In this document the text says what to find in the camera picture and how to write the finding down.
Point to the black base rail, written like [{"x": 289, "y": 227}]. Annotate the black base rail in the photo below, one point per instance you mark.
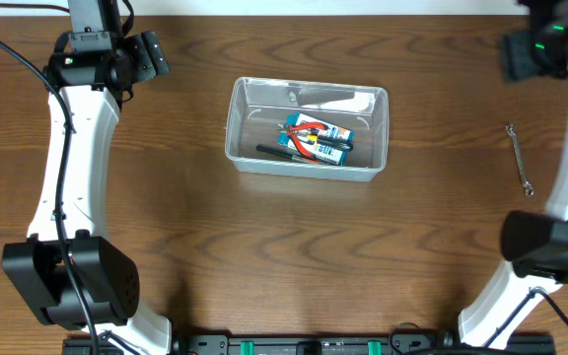
[{"x": 403, "y": 342}]

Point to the blue white cardboard box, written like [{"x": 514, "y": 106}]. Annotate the blue white cardboard box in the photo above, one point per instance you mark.
[{"x": 335, "y": 157}]

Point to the black yellow screwdriver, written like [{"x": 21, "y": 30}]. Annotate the black yellow screwdriver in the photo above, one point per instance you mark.
[{"x": 342, "y": 145}]

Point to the silver wrench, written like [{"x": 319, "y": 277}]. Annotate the silver wrench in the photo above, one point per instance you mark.
[{"x": 527, "y": 186}]

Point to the red handled pliers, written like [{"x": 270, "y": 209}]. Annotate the red handled pliers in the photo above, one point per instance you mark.
[{"x": 299, "y": 137}]

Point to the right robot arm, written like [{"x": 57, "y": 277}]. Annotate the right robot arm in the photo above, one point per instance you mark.
[{"x": 534, "y": 246}]

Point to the clear plastic container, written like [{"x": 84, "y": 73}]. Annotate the clear plastic container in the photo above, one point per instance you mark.
[{"x": 258, "y": 105}]

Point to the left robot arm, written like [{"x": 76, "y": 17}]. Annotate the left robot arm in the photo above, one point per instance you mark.
[{"x": 67, "y": 271}]

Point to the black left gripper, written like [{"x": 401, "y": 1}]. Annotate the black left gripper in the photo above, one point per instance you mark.
[{"x": 152, "y": 56}]

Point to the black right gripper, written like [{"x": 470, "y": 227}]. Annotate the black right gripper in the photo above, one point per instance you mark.
[{"x": 523, "y": 59}]

